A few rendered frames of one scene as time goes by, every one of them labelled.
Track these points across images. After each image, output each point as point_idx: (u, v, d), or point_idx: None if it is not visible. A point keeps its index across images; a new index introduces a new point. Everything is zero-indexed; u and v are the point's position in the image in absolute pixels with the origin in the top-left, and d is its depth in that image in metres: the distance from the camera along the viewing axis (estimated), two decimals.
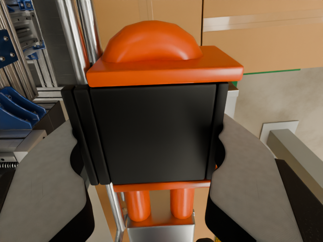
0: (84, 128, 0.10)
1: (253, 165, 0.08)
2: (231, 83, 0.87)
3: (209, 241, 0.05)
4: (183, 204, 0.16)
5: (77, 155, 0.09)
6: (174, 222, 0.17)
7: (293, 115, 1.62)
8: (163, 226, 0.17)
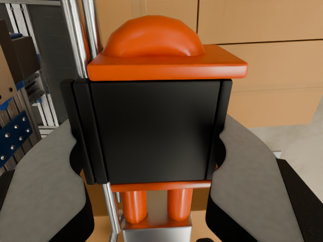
0: (83, 125, 0.10)
1: (254, 165, 0.08)
2: None
3: (209, 241, 0.05)
4: (181, 205, 0.16)
5: (77, 155, 0.09)
6: (171, 224, 0.17)
7: (276, 147, 1.76)
8: (159, 228, 0.17)
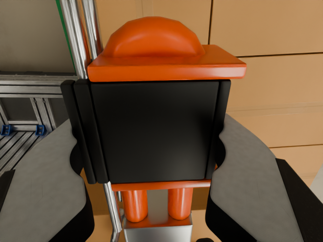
0: (83, 125, 0.10)
1: (253, 165, 0.08)
2: None
3: (209, 241, 0.05)
4: (181, 204, 0.16)
5: (77, 155, 0.09)
6: (172, 223, 0.17)
7: None
8: (160, 227, 0.17)
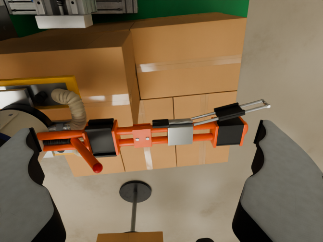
0: (236, 114, 0.50)
1: (294, 179, 0.07)
2: None
3: (209, 241, 0.05)
4: (199, 139, 0.55)
5: (36, 166, 0.09)
6: (192, 138, 0.54)
7: (44, 164, 2.13)
8: (192, 136, 0.54)
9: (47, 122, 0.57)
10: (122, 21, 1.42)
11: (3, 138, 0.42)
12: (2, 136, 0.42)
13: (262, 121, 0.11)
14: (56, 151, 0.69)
